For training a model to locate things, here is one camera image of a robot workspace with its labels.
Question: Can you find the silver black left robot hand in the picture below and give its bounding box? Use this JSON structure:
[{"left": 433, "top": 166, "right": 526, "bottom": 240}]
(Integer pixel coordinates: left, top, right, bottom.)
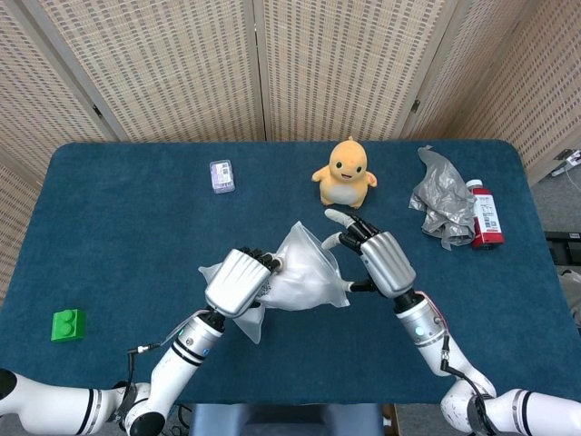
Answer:
[{"left": 203, "top": 246, "right": 287, "bottom": 319}]

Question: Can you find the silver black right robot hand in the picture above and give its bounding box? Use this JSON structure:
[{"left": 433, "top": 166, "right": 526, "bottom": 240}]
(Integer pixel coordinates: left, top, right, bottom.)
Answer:
[{"left": 320, "top": 207, "right": 418, "bottom": 301}]

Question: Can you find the frosted translucent plastic bag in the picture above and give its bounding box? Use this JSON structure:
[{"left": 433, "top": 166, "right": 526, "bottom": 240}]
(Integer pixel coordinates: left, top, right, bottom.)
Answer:
[{"left": 198, "top": 221, "right": 351, "bottom": 345}]

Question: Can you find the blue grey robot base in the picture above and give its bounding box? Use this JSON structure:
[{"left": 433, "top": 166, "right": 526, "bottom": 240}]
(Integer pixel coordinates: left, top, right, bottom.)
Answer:
[{"left": 188, "top": 402, "right": 385, "bottom": 436}]

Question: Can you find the crumpled grey plastic bag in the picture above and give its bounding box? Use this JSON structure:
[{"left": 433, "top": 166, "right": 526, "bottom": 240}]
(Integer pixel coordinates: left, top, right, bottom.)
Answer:
[{"left": 408, "top": 144, "right": 478, "bottom": 251}]

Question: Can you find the grey bag on floor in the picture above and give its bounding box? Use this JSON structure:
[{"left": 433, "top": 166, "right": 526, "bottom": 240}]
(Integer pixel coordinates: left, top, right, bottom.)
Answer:
[{"left": 557, "top": 268, "right": 581, "bottom": 328}]

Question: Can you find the orange plush dinosaur toy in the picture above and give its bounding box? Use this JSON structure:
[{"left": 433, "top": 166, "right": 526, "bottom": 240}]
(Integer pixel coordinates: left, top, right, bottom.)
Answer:
[{"left": 310, "top": 135, "right": 379, "bottom": 211}]

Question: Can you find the small purple clear case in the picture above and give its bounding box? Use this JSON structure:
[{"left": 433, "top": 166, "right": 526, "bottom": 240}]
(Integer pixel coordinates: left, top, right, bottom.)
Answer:
[{"left": 209, "top": 159, "right": 237, "bottom": 195}]

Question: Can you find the red juice bottle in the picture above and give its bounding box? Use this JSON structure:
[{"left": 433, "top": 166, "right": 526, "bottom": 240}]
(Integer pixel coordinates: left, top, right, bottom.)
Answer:
[{"left": 466, "top": 179, "right": 506, "bottom": 250}]

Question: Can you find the blue felt tablecloth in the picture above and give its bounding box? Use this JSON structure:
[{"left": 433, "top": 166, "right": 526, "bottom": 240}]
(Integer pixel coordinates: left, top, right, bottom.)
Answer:
[{"left": 0, "top": 139, "right": 581, "bottom": 406}]

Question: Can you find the green toy building brick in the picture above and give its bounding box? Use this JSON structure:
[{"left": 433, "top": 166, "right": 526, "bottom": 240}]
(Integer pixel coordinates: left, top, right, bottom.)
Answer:
[{"left": 50, "top": 308, "right": 87, "bottom": 343}]

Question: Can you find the black equipment case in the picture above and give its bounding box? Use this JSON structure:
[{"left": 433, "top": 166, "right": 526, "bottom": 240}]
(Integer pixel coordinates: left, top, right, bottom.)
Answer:
[{"left": 544, "top": 230, "right": 581, "bottom": 264}]

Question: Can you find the white power strip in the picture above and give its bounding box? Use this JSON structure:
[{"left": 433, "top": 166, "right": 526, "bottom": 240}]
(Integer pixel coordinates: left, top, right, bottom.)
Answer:
[{"left": 551, "top": 148, "right": 581, "bottom": 177}]

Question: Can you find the woven beige folding screen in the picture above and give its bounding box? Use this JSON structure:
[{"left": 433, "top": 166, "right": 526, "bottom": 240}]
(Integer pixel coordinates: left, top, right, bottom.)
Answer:
[{"left": 0, "top": 0, "right": 581, "bottom": 305}]

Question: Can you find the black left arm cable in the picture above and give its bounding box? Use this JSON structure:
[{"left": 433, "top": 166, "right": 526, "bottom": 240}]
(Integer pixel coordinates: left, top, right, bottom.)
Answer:
[{"left": 122, "top": 342, "right": 162, "bottom": 410}]

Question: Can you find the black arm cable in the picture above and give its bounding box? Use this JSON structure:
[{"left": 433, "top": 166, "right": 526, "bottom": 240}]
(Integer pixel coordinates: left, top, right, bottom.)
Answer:
[
  {"left": 438, "top": 333, "right": 489, "bottom": 401},
  {"left": 122, "top": 342, "right": 162, "bottom": 410}
]

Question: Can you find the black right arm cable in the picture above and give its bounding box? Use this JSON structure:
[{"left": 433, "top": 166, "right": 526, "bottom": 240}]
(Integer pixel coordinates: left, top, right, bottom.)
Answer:
[{"left": 438, "top": 333, "right": 489, "bottom": 401}]

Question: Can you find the black floor cable bundle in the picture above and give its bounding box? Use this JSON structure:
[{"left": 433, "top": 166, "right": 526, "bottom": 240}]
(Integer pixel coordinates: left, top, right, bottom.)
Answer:
[{"left": 165, "top": 403, "right": 194, "bottom": 436}]

